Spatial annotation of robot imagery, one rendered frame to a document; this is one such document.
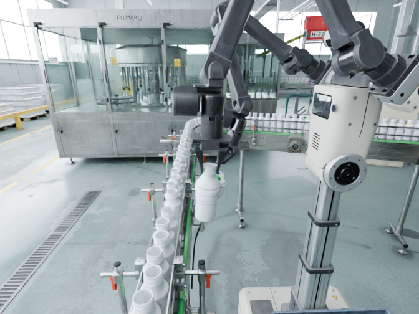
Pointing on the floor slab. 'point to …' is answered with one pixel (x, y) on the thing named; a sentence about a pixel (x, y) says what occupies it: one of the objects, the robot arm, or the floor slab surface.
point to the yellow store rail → (21, 114)
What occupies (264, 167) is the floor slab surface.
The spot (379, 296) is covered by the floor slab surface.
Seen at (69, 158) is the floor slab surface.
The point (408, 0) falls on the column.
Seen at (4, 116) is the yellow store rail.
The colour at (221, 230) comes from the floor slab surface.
